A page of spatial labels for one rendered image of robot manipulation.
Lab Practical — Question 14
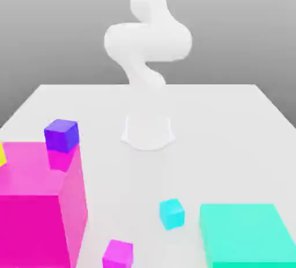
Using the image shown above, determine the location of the small purple cube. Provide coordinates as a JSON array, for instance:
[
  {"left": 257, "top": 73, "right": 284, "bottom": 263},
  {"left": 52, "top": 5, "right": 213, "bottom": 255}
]
[{"left": 43, "top": 118, "right": 80, "bottom": 154}]

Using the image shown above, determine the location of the small cyan cube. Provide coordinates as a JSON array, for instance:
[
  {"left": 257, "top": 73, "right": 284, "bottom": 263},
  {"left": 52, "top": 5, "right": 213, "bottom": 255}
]
[{"left": 158, "top": 198, "right": 186, "bottom": 231}]

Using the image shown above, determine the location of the small magenta cube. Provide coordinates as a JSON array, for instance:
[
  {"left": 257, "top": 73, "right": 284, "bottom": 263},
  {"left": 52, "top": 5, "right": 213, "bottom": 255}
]
[{"left": 47, "top": 144, "right": 79, "bottom": 173}]

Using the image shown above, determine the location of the small violet cube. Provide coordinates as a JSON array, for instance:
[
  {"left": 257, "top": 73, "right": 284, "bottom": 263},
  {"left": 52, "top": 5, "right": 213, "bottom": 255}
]
[{"left": 102, "top": 239, "right": 134, "bottom": 268}]

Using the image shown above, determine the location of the small yellow cube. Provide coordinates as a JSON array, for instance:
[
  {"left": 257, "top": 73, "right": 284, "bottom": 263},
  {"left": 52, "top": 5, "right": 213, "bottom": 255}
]
[{"left": 0, "top": 142, "right": 7, "bottom": 167}]

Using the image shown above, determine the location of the large turquoise box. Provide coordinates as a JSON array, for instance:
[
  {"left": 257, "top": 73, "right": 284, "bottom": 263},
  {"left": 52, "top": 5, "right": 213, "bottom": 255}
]
[{"left": 199, "top": 203, "right": 296, "bottom": 268}]

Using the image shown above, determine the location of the large pink box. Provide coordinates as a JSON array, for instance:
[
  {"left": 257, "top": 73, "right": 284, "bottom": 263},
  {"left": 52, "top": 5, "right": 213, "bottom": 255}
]
[{"left": 0, "top": 142, "right": 88, "bottom": 268}]

